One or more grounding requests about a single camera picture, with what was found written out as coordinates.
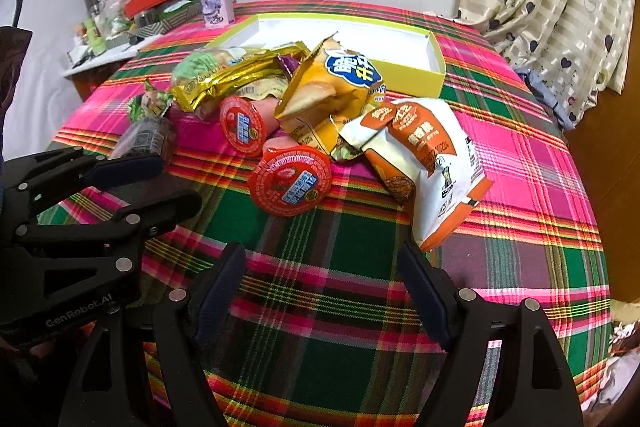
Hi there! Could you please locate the yellow-green cardboard box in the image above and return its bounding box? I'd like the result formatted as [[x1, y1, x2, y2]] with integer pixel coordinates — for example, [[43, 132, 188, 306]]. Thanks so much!
[[212, 12, 446, 98]]

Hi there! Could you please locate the brown wooden wardrobe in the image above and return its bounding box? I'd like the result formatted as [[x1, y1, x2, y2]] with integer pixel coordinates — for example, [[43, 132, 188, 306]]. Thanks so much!
[[566, 18, 639, 303]]

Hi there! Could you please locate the pink green plaid tablecloth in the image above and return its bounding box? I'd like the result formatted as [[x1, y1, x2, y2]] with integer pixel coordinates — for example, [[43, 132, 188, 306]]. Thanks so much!
[[142, 0, 611, 426]]

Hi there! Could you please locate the gold foil snack bar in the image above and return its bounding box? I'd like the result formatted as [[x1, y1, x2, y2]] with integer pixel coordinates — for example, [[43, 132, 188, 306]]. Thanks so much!
[[169, 41, 310, 118]]

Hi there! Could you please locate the red lid jelly cup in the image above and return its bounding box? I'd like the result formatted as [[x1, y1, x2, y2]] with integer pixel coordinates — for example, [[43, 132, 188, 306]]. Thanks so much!
[[219, 95, 280, 157], [247, 136, 333, 217]]

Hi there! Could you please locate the white side shelf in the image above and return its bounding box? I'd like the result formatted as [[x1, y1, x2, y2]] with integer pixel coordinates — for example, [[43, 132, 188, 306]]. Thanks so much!
[[62, 35, 160, 78]]

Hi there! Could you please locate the yellow potato sticks bag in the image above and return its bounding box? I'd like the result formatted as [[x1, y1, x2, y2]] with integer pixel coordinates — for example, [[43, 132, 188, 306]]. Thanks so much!
[[274, 36, 386, 154]]

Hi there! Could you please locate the grey striped box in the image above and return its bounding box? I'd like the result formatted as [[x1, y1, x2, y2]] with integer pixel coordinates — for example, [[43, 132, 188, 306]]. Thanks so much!
[[128, 2, 202, 40]]

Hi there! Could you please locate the white orange snack bag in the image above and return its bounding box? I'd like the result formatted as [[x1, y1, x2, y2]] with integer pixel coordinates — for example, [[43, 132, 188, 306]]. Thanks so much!
[[331, 98, 492, 251]]

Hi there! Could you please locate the blue grey cloth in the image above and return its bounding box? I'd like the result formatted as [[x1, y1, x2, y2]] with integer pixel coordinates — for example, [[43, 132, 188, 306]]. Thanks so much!
[[514, 67, 575, 131]]

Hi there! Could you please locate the pale green snack packet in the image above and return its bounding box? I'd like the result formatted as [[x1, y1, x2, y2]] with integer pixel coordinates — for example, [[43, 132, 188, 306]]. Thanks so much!
[[235, 75, 288, 101]]

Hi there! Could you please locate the green leafy snack packet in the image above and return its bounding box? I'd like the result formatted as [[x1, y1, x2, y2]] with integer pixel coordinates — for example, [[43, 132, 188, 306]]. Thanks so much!
[[127, 79, 175, 124]]

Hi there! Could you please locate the dark grey snack packet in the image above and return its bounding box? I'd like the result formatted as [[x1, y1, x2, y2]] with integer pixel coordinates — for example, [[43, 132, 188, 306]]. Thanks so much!
[[110, 117, 176, 164]]

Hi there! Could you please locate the clear green nut bag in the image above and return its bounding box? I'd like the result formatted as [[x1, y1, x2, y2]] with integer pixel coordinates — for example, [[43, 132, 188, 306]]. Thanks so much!
[[171, 46, 253, 90]]

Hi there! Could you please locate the purple foil snack packet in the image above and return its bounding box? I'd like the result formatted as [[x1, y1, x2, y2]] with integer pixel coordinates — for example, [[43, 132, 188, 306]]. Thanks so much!
[[278, 55, 300, 81]]

